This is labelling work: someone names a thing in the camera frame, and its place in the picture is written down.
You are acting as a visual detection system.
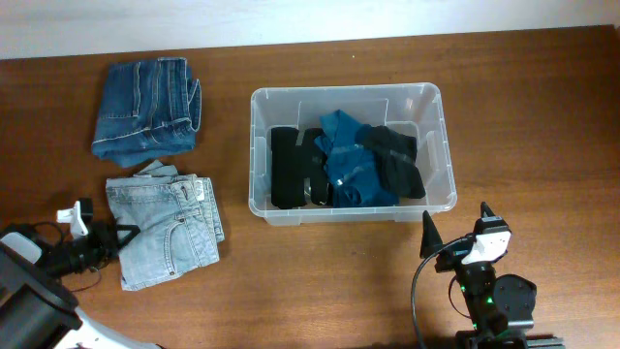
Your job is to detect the light blue jeans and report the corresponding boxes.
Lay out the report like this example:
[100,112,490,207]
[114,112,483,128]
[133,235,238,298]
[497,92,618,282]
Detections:
[106,160,225,291]

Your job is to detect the dark grey garment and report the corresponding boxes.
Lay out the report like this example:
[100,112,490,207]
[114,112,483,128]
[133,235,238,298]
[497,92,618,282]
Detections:
[356,125,426,199]

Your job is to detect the blue garment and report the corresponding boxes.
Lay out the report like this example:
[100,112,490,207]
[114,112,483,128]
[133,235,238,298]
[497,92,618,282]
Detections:
[315,110,399,208]

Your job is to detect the dark blue jeans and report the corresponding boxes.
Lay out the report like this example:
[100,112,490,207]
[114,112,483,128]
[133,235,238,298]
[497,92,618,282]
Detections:
[91,57,202,168]

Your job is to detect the black garment with tape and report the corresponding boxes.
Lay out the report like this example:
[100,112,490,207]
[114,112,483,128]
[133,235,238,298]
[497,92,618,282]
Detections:
[271,127,333,209]

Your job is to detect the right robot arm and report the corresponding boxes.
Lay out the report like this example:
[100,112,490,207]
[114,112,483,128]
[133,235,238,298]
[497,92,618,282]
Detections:
[411,202,565,349]

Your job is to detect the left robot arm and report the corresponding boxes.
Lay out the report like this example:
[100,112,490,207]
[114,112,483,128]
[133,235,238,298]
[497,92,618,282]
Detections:
[1,221,157,348]

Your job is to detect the clear plastic storage bin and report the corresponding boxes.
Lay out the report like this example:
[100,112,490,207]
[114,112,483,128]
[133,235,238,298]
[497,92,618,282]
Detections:
[248,82,457,226]

